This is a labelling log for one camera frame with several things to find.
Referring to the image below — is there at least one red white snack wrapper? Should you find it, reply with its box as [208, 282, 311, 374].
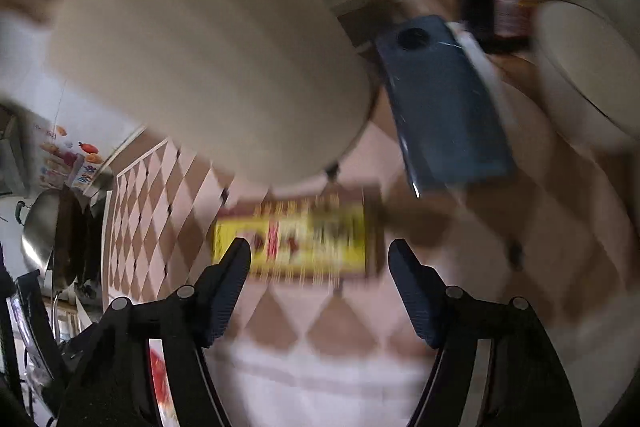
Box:
[150, 345, 179, 427]

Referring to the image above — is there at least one white ceramic bowl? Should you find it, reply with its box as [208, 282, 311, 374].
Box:
[532, 1, 639, 153]

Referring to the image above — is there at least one steel cooking pot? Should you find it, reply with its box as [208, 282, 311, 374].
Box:
[14, 190, 62, 274]

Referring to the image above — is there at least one checkered pink brown tablecloth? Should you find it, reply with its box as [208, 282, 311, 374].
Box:
[106, 55, 639, 426]

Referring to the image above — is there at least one cream ribbed utensil holder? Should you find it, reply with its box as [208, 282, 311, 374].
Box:
[48, 0, 372, 184]

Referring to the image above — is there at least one yellow red spice box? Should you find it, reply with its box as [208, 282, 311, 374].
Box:
[212, 185, 383, 284]

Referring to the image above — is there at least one white paper strip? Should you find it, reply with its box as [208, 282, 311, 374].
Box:
[447, 22, 518, 131]

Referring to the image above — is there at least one dark blue smartphone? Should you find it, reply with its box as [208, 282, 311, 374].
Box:
[374, 15, 515, 198]

